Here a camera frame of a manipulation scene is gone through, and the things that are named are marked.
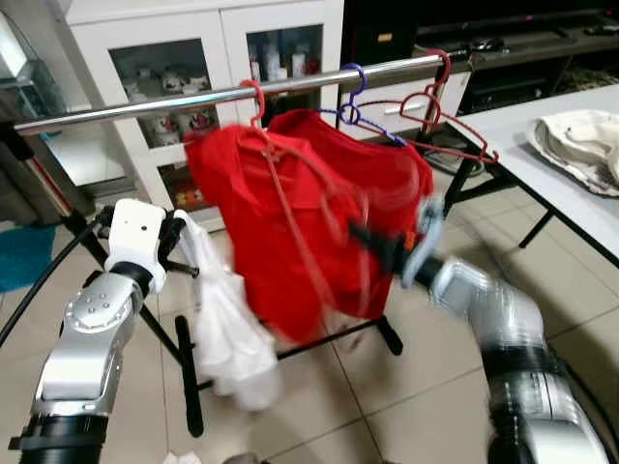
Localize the white printed t-shirt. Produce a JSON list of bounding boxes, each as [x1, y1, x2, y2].
[[177, 211, 283, 412]]

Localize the red plastic hanger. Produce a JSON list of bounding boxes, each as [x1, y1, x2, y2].
[[240, 80, 291, 160], [360, 92, 489, 160], [398, 48, 500, 165]]

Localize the blue plastic hanger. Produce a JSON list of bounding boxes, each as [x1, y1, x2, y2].
[[319, 63, 407, 146]]

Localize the red t-shirt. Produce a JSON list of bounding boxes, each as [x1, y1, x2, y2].
[[269, 109, 434, 291]]

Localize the red polo shirt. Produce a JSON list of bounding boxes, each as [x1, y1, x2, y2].
[[184, 124, 373, 344]]

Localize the teal floor mat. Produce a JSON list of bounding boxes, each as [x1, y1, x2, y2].
[[0, 224, 57, 291]]

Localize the grey curtain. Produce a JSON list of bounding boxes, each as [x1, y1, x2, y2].
[[0, 130, 74, 228]]

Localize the white table black legs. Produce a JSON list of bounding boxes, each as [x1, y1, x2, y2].
[[440, 82, 619, 267]]

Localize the metal clothes rack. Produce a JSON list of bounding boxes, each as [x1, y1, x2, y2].
[[0, 53, 485, 438]]

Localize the beige striped garment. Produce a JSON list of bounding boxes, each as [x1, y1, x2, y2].
[[527, 109, 619, 194]]

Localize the white glass-door cabinet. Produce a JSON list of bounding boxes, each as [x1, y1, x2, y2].
[[58, 0, 344, 228]]

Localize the black tv stand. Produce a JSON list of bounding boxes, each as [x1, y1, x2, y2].
[[343, 0, 619, 117]]

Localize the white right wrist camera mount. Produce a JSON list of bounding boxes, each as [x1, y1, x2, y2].
[[401, 196, 448, 289]]

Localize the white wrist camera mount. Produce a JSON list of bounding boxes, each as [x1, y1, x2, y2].
[[104, 200, 167, 272], [401, 196, 448, 289]]

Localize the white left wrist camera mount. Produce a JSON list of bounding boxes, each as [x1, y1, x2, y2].
[[104, 200, 167, 272]]

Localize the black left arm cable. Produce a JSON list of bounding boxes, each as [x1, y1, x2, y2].
[[0, 227, 107, 349]]

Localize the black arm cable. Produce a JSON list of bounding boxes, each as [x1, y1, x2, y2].
[[0, 227, 107, 349], [556, 367, 619, 457]]

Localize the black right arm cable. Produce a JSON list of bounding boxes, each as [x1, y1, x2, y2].
[[556, 367, 619, 457]]

